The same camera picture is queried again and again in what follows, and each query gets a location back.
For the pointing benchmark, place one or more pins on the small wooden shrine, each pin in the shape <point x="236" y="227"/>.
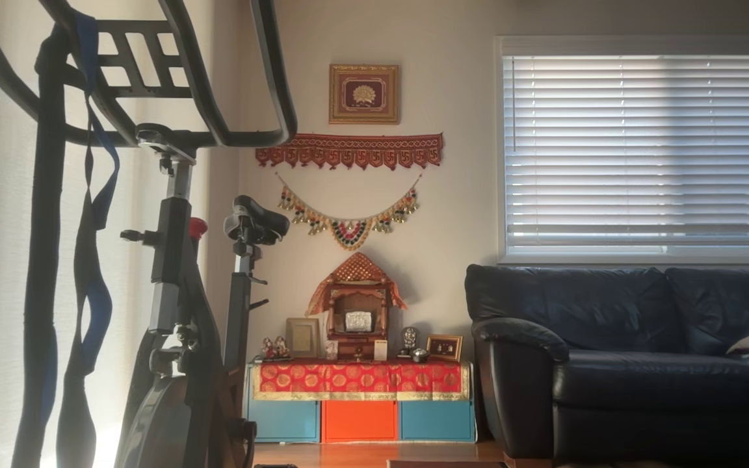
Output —
<point x="356" y="296"/>

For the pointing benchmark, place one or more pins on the dark idol statue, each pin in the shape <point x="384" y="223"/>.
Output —
<point x="409" y="338"/>

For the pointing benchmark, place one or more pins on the small white card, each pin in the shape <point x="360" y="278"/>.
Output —
<point x="381" y="351"/>

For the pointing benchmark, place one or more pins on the small clear jar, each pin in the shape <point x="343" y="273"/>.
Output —
<point x="331" y="351"/>

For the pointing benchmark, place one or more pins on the small metal bowl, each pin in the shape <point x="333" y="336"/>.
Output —
<point x="420" y="355"/>

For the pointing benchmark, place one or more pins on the small gold framed picture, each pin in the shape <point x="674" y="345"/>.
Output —
<point x="445" y="348"/>

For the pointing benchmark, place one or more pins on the red and gold cloth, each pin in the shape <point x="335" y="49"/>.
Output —
<point x="358" y="378"/>

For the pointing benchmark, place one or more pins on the small colourful figurines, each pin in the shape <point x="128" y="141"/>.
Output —
<point x="275" y="349"/>

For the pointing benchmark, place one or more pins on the blue and orange cabinet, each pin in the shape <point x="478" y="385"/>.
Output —
<point x="358" y="421"/>

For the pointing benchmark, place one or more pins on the black exercise bike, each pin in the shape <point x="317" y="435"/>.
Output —
<point x="170" y="240"/>

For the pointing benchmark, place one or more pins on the black leather sofa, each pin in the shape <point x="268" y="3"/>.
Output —
<point x="608" y="390"/>

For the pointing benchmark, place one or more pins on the white window blind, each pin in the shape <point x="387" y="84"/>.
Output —
<point x="641" y="143"/>

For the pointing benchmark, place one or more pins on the white curtain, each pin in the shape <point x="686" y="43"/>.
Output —
<point x="4" y="260"/>

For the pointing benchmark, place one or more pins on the beaded wall garland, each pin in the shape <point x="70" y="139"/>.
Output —
<point x="348" y="235"/>

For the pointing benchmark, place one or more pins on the red embroidered wall hanging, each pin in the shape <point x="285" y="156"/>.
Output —
<point x="348" y="151"/>

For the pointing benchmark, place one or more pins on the beige photo frame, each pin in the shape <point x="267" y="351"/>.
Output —
<point x="302" y="338"/>

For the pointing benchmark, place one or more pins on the gold framed wall picture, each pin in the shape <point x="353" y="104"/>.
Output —
<point x="365" y="94"/>

